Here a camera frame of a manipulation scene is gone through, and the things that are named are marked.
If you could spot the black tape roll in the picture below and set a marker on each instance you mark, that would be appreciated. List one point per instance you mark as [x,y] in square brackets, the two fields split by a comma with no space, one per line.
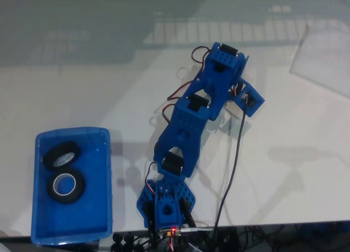
[65,200]
[51,157]

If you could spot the blue plastic bin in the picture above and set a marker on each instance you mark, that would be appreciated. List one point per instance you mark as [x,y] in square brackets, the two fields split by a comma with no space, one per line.
[82,222]

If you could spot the clear plastic sheet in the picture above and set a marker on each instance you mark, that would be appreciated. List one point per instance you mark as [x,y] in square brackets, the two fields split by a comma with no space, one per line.
[322,60]

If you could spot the controller board with red light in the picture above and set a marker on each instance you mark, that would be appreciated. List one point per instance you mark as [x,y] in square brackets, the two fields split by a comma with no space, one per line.
[172,231]

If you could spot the black table clamp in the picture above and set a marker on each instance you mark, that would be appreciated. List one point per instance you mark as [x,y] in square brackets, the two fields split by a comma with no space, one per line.
[131,241]
[117,239]

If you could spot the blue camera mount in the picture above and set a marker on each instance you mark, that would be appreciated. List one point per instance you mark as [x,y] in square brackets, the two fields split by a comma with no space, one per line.
[257,101]

